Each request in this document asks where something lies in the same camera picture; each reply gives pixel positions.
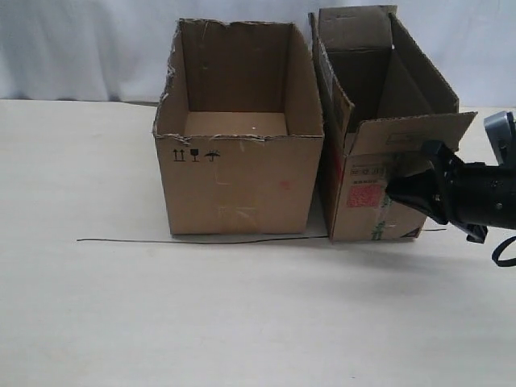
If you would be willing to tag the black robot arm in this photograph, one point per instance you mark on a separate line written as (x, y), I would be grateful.
(453, 191)

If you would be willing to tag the printed cardboard box with flaps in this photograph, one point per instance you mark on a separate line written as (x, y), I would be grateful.
(382, 98)

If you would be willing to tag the open brown cardboard box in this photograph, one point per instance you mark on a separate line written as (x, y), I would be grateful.
(238, 129)

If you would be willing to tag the thin black line marker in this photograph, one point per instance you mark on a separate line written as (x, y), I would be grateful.
(196, 242)

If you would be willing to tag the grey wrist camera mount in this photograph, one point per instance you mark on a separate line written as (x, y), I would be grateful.
(500, 129)

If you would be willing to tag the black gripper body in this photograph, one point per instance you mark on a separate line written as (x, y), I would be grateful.
(445, 163)

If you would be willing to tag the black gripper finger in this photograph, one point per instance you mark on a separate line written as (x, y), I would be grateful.
(416, 191)
(432, 153)

